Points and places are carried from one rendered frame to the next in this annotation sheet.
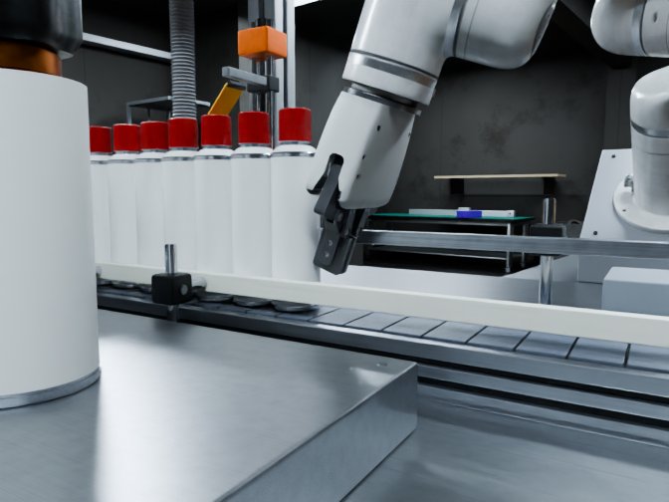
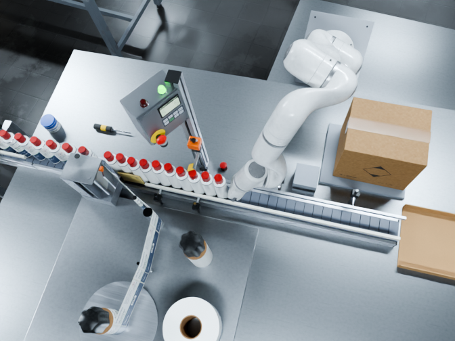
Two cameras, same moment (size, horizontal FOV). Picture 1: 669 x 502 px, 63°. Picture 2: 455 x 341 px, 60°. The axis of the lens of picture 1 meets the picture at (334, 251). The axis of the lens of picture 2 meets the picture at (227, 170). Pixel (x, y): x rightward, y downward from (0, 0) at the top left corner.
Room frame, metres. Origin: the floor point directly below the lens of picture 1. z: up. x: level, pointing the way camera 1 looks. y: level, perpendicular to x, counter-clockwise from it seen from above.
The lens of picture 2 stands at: (0.00, 0.05, 2.49)
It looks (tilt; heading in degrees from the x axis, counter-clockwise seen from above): 67 degrees down; 355
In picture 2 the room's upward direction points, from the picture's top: 12 degrees counter-clockwise
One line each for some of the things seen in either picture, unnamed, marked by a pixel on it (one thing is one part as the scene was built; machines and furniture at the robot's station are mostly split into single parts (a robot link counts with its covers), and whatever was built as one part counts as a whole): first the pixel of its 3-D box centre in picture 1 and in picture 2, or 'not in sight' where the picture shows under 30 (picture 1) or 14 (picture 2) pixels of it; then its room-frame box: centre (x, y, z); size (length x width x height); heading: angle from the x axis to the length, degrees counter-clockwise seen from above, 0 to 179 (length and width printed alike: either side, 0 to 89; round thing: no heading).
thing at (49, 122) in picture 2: not in sight; (50, 123); (1.20, 0.75, 0.86); 0.07 x 0.07 x 0.07
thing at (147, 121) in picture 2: not in sight; (157, 109); (0.75, 0.17, 1.38); 0.17 x 0.10 x 0.19; 114
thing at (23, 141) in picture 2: not in sight; (30, 146); (1.02, 0.80, 0.98); 0.05 x 0.05 x 0.20
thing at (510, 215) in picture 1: (442, 236); not in sight; (7.54, -1.48, 0.39); 2.27 x 0.86 x 0.78; 52
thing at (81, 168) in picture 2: not in sight; (81, 168); (0.75, 0.53, 1.14); 0.14 x 0.11 x 0.01; 59
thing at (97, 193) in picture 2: not in sight; (95, 178); (0.76, 0.53, 1.01); 0.14 x 0.13 x 0.26; 59
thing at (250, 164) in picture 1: (255, 209); (208, 184); (0.60, 0.09, 0.98); 0.05 x 0.05 x 0.20
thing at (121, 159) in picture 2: not in sight; (127, 166); (0.79, 0.40, 0.98); 0.05 x 0.05 x 0.20
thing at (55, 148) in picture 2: not in sight; (60, 152); (0.95, 0.67, 0.98); 0.05 x 0.05 x 0.20
